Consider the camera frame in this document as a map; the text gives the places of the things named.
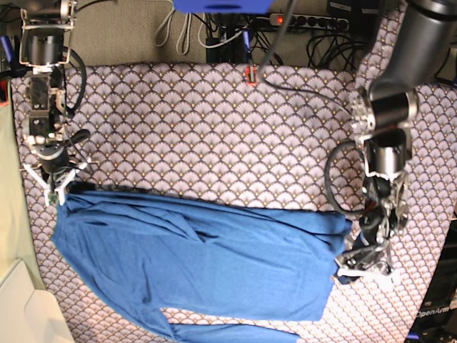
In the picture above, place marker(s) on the blue long-sleeve T-shirt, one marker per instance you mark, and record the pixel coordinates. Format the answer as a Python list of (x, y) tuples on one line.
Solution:
[(194, 271)]

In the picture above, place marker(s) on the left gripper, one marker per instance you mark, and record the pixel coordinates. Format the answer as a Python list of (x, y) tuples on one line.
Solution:
[(364, 261)]

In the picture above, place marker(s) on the black power strip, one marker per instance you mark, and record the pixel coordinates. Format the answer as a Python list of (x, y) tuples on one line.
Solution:
[(301, 21)]

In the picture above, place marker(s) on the white plastic bin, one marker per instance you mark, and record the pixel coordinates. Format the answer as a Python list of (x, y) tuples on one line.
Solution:
[(29, 314)]

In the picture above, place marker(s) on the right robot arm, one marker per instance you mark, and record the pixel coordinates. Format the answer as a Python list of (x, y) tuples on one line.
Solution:
[(45, 49)]

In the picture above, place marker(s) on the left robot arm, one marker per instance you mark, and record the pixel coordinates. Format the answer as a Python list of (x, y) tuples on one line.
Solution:
[(381, 121)]

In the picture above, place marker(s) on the fan-patterned tablecloth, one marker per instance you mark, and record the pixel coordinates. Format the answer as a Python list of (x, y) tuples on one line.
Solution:
[(201, 131)]

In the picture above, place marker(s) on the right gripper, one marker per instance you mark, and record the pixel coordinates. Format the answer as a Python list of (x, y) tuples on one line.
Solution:
[(57, 168)]

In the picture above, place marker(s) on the blue box at top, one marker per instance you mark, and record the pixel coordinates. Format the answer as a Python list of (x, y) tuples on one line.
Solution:
[(223, 6)]

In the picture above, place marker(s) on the blue-handled clamp left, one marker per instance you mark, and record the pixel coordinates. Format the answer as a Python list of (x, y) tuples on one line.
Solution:
[(11, 59)]

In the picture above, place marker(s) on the red clamp on table edge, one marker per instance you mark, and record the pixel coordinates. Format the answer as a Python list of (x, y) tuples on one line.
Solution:
[(250, 75)]

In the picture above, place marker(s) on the black OpenArm base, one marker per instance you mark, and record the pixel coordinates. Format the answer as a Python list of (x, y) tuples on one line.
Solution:
[(436, 318)]

